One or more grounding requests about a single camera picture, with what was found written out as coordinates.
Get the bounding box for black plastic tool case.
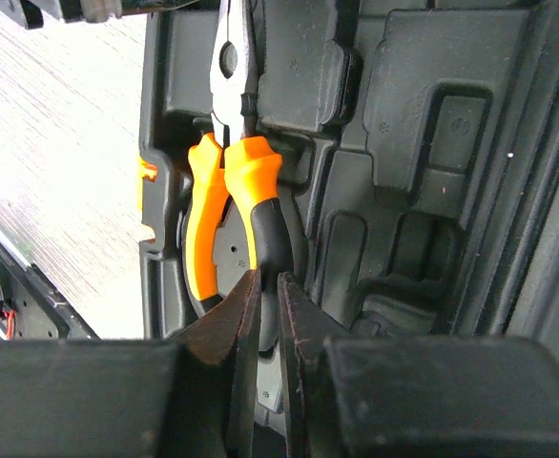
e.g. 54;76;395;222
135;0;559;440

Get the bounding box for orange black pliers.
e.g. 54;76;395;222
184;1;294;351

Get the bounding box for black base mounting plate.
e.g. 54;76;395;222
0;230;97;340

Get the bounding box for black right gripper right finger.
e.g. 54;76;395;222
278;273;559;457

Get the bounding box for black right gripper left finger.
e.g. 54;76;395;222
0;270;261;457

